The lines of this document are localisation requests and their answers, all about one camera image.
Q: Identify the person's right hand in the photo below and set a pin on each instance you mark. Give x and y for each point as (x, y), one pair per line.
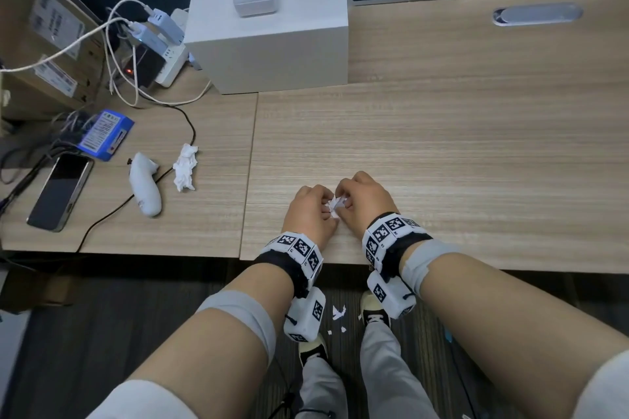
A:
(371, 197)

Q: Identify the person's left hand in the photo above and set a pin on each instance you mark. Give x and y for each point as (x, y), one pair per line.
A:
(307, 212)

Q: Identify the person's right forearm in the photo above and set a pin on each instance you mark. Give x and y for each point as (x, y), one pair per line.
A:
(516, 325)

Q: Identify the person's left forearm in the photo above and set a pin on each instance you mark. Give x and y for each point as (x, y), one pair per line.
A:
(211, 350)

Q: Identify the wooden desk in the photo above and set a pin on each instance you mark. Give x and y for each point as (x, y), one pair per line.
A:
(442, 139)

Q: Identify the person's right leg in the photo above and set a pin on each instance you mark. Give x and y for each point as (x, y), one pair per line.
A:
(393, 374)

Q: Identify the person's leg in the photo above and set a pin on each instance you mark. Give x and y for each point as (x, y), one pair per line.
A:
(322, 394)
(393, 374)

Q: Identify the person's left leg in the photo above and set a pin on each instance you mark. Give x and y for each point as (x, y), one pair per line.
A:
(322, 394)

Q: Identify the white marker wrist tracker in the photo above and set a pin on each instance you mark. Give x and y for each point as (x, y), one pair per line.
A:
(304, 315)
(393, 293)

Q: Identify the crumpled white tissue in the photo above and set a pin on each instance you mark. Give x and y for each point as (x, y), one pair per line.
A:
(185, 168)

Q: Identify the white handheld controller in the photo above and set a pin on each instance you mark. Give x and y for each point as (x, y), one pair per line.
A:
(146, 193)

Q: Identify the large white box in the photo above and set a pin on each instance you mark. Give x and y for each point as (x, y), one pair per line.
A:
(270, 50)

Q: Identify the white power strip with chargers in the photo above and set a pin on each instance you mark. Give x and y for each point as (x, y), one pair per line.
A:
(167, 103)

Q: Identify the blue battery pack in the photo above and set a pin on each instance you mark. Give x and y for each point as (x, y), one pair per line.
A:
(105, 134)

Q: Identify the black device with red light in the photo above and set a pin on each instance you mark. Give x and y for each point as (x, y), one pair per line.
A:
(145, 67)

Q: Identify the pale blue charger plug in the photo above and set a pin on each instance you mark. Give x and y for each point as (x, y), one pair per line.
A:
(167, 26)
(150, 38)

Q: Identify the black smartphone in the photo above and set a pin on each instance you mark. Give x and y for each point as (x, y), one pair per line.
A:
(59, 193)

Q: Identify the flat brown cardboard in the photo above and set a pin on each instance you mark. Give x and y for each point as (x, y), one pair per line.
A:
(44, 288)

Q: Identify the brown labelled cardboard box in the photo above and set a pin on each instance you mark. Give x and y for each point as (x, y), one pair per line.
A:
(24, 94)

